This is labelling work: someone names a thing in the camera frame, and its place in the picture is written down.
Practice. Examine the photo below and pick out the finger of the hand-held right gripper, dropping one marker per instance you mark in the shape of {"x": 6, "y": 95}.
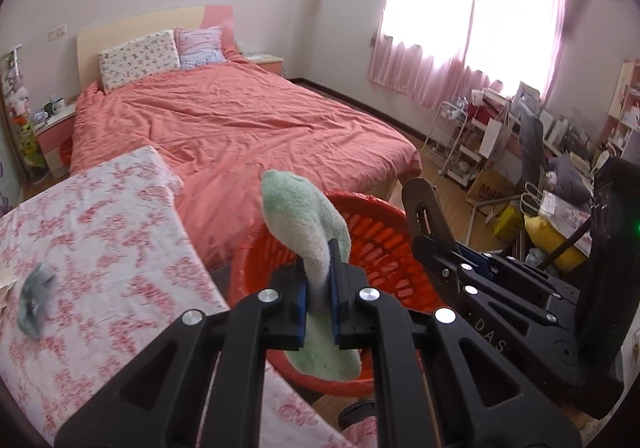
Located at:
{"x": 480, "y": 259}
{"x": 500, "y": 328}

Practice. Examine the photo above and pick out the yellow bag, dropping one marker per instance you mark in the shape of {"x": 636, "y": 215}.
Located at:
{"x": 550, "y": 240}

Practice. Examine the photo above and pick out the red plastic laundry basket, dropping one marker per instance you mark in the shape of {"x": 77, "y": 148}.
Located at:
{"x": 380, "y": 238}

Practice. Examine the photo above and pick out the beige nightstand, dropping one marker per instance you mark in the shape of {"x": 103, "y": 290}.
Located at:
{"x": 265, "y": 62}

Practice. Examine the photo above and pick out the bed with pink cover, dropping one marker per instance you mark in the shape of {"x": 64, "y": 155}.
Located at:
{"x": 225, "y": 128}

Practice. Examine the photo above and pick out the grey cloth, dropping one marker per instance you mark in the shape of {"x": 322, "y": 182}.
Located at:
{"x": 570, "y": 178}

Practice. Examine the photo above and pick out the white shelf unit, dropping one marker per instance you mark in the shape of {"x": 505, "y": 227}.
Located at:
{"x": 625, "y": 108}

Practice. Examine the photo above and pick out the grey fuzzy sock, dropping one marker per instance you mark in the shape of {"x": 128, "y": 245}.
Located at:
{"x": 35, "y": 298}

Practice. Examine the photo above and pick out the pink striped pillow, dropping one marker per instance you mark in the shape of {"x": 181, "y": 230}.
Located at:
{"x": 200, "y": 45}

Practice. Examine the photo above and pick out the pink curtain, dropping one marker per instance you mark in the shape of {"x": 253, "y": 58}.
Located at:
{"x": 415, "y": 63}

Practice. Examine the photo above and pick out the shelf of plush toys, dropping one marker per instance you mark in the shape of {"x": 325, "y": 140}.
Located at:
{"x": 17, "y": 88}

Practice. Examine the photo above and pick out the dark slipper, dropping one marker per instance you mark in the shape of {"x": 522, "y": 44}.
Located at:
{"x": 357, "y": 413}

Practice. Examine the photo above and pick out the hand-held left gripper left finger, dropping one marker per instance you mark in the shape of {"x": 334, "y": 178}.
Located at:
{"x": 300, "y": 308}

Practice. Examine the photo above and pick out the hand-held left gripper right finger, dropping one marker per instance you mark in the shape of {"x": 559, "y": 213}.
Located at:
{"x": 336, "y": 308}

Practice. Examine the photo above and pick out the green fuzzy sock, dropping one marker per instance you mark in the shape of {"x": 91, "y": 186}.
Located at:
{"x": 300, "y": 213}

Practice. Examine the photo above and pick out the beige pink headboard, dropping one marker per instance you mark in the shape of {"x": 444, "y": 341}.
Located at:
{"x": 100, "y": 35}

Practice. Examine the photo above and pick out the green plush toy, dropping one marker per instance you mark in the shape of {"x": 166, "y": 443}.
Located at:
{"x": 32, "y": 143}

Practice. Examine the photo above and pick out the flower-print wardrobe door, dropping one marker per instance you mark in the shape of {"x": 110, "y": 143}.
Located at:
{"x": 7, "y": 178}

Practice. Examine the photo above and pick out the pink white nightstand with mugs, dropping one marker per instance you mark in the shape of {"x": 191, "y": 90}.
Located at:
{"x": 52, "y": 138}

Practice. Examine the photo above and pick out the white mug with dark band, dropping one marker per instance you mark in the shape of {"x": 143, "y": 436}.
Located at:
{"x": 57, "y": 105}

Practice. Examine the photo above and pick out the white wall outlet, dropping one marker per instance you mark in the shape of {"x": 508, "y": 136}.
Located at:
{"x": 57, "y": 32}

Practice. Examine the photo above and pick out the black office chair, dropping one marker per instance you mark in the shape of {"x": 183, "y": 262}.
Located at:
{"x": 530, "y": 143}

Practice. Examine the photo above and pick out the white floral pillow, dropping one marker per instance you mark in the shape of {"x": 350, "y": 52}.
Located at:
{"x": 137, "y": 58}

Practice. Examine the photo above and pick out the cardboard box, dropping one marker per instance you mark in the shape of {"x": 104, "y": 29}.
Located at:
{"x": 487, "y": 188}

